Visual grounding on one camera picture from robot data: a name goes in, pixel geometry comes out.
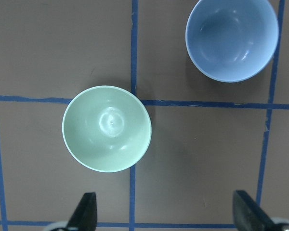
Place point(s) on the brown paper table cover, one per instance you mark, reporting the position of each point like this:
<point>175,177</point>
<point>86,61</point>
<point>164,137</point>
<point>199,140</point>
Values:
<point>208,139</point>

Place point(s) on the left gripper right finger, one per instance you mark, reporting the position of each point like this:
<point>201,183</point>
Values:
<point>248,216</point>

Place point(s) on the blue bowl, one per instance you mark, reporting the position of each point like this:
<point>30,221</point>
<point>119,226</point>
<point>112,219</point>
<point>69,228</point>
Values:
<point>231,40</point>

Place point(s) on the green bowl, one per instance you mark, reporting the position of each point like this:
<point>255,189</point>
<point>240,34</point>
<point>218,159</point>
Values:
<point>106,129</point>

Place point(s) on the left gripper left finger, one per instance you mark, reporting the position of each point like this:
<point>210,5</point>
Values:
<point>84,217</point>

